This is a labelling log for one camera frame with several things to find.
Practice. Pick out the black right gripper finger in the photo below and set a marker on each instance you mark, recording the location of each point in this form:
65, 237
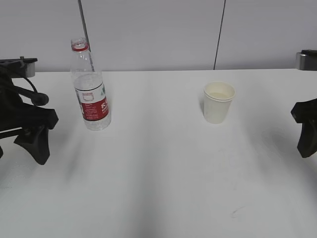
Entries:
305, 111
307, 144

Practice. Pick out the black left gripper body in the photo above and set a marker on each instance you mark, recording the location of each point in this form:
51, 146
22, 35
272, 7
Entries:
12, 98

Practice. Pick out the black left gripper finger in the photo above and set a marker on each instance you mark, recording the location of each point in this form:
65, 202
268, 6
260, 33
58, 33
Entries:
36, 116
35, 141

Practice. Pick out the clear water bottle red label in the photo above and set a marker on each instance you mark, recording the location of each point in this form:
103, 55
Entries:
89, 86

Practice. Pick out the white paper cup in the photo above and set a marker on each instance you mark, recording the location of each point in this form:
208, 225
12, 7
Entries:
217, 100

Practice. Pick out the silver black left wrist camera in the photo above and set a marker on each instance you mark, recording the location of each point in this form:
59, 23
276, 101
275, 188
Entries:
18, 68

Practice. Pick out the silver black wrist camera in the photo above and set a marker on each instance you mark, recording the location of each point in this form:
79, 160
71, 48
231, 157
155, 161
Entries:
18, 68
306, 60

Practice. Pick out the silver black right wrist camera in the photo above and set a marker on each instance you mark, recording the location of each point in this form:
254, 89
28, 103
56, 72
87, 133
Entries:
306, 60

